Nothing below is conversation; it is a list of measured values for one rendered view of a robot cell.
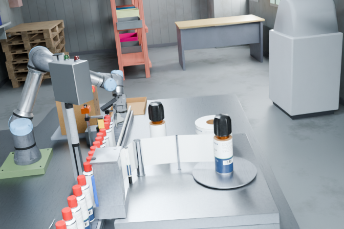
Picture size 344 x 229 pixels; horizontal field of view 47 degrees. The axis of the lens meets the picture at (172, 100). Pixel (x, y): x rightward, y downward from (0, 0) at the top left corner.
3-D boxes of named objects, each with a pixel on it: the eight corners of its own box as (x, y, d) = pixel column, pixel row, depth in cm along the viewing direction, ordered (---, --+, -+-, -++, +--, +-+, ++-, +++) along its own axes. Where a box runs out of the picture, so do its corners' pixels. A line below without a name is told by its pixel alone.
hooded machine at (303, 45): (340, 115, 471) (347, -7, 426) (287, 121, 467) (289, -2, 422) (314, 97, 540) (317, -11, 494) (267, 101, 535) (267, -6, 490)
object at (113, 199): (126, 218, 162) (118, 162, 154) (94, 220, 163) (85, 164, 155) (129, 198, 176) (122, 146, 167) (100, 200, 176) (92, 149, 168)
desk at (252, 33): (264, 62, 739) (264, 19, 713) (182, 71, 729) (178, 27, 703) (252, 54, 813) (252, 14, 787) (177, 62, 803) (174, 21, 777)
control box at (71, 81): (79, 106, 178) (72, 65, 172) (54, 101, 188) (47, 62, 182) (95, 98, 186) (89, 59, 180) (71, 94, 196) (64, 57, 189)
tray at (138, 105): (144, 114, 291) (143, 109, 290) (109, 117, 292) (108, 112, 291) (147, 101, 319) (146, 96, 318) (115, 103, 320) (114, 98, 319)
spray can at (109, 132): (114, 159, 215) (109, 124, 208) (105, 159, 215) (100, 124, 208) (115, 154, 220) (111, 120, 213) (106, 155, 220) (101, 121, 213)
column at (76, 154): (83, 180, 205) (61, 54, 184) (74, 180, 206) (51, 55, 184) (85, 176, 210) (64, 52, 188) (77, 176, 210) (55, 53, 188)
